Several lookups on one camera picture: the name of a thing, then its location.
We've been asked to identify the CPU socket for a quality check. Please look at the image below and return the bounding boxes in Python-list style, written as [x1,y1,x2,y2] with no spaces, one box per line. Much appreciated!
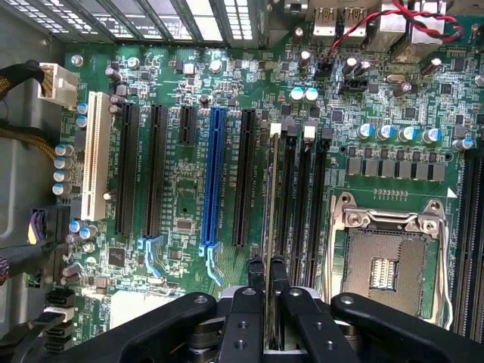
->
[327,191,455,330]

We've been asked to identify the black sleeved power cable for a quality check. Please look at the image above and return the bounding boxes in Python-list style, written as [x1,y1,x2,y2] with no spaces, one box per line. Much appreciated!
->
[0,61,45,104]

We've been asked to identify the green motherboard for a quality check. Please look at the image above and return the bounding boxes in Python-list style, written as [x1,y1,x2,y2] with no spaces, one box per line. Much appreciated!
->
[56,13,484,341]

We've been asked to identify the long black expansion slot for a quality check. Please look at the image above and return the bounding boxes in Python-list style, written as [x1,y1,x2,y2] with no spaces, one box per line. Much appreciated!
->
[231,108,258,249]
[138,104,169,277]
[114,102,140,236]

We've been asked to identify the pale chipset heatsink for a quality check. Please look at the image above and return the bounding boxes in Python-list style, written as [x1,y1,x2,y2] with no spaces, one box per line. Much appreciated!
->
[108,290,187,319]

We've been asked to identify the metal socket load plate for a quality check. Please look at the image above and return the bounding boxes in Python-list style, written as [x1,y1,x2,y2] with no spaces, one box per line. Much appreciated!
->
[341,191,449,236]

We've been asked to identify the silver rear port block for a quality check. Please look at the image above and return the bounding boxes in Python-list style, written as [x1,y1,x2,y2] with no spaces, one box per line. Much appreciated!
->
[409,6,448,47]
[377,2,410,51]

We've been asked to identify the black RAM slot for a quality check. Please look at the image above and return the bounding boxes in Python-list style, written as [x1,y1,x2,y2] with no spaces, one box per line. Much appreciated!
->
[471,150,484,342]
[453,147,476,336]

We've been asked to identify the black fan header connector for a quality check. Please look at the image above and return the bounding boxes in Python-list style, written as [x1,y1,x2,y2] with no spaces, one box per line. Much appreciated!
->
[315,56,334,79]

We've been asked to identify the black-latch RAM slot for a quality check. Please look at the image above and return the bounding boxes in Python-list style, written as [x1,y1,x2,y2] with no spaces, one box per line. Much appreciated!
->
[312,127,334,289]
[281,119,300,281]

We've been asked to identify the silver USB port block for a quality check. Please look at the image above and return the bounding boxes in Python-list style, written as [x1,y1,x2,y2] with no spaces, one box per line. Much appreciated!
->
[312,5,370,39]

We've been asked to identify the red and black twisted wire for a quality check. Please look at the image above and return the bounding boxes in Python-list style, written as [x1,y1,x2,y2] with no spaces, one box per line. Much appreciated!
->
[326,0,464,58]

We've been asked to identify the black SATA cable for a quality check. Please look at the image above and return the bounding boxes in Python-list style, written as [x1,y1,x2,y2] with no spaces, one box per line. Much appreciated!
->
[0,308,73,363]

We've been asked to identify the black flat cable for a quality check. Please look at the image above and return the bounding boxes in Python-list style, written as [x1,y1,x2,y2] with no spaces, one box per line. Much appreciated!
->
[0,240,70,289]

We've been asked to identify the short black expansion slot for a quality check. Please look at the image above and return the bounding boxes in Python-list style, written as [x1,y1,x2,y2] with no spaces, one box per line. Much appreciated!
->
[178,106,198,146]

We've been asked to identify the yellow black braided cable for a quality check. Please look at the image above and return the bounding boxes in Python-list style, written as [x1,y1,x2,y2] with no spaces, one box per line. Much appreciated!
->
[0,126,58,162]

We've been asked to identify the white PCI expansion slot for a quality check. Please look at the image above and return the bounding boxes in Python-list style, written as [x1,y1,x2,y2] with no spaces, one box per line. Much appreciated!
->
[80,91,113,222]

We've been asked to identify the black connector purple wires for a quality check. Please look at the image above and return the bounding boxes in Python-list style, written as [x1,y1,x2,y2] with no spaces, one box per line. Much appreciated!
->
[27,205,72,247]

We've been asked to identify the white power connector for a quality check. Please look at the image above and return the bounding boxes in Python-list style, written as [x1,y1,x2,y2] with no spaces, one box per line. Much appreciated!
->
[37,63,81,111]

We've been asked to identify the grey metal PC case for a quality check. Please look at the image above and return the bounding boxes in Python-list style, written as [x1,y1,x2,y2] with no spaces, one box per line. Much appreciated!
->
[0,0,484,363]

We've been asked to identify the blue expansion slot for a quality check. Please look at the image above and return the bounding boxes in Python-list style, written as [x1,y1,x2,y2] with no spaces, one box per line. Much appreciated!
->
[201,107,228,287]

